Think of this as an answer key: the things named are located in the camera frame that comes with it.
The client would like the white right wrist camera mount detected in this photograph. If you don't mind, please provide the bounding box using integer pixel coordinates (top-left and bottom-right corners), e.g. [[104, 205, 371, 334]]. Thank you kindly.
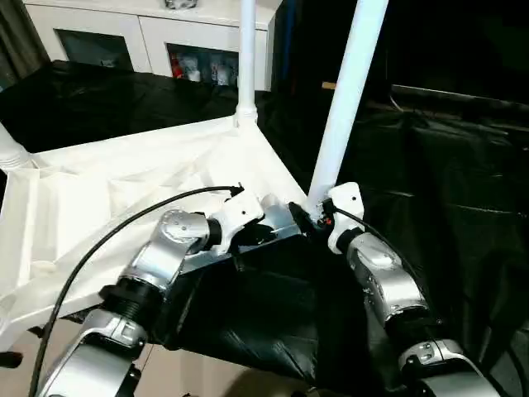
[[325, 180, 368, 255]]

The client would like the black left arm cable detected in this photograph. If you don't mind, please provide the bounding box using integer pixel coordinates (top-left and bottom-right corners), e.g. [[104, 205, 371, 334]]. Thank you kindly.
[[27, 184, 245, 397]]

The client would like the black panel with blue edge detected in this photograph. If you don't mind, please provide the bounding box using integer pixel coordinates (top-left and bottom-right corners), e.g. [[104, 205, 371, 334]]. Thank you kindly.
[[267, 0, 299, 93]]

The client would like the black floor stand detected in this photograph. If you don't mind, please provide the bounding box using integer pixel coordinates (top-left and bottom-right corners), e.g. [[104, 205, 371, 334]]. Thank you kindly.
[[0, 350, 22, 370]]

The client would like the white plastic table top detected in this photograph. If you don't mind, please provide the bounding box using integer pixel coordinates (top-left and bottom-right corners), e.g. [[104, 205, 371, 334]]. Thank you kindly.
[[0, 117, 310, 345]]

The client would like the black mat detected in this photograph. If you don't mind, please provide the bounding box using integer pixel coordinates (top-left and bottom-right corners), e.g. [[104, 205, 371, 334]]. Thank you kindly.
[[0, 57, 529, 392]]

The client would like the white glass-door cabinet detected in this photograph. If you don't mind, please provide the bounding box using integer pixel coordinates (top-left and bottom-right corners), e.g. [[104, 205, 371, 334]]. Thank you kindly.
[[23, 0, 277, 91]]

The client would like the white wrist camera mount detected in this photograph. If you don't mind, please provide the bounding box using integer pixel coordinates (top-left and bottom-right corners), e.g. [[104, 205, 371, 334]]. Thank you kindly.
[[209, 189, 266, 258], [325, 180, 368, 255]]

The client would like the white plastic table leg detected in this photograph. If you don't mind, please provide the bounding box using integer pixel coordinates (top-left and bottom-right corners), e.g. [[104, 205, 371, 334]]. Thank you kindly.
[[0, 121, 33, 174], [304, 0, 390, 217], [234, 0, 259, 128]]

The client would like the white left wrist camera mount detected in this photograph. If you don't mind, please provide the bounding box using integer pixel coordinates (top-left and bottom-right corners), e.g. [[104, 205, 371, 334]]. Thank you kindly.
[[209, 189, 266, 258]]

